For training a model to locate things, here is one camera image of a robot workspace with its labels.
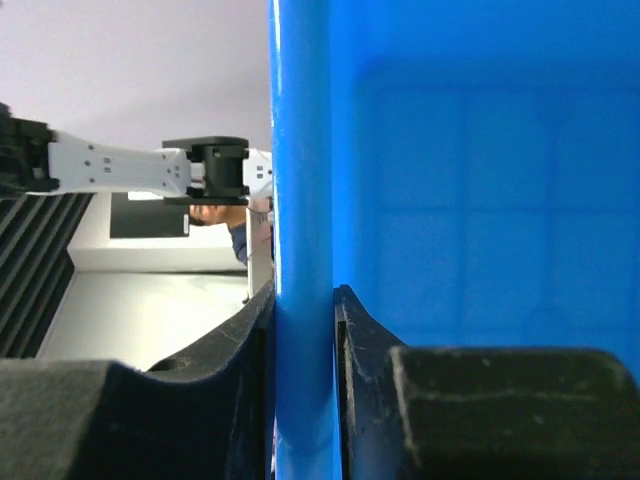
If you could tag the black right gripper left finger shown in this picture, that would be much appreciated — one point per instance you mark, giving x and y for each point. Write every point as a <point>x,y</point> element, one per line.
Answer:
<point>205,412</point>

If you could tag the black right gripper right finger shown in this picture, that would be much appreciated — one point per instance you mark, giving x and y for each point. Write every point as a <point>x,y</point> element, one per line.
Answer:
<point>478,412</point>

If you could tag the blue plastic tub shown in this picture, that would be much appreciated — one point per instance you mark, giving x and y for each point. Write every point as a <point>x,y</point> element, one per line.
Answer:
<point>469,168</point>

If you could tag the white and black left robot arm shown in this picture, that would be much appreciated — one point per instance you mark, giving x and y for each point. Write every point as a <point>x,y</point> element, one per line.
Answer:
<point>37,160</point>

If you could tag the person in background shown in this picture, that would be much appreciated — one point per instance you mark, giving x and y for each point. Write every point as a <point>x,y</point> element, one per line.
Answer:
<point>232,216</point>

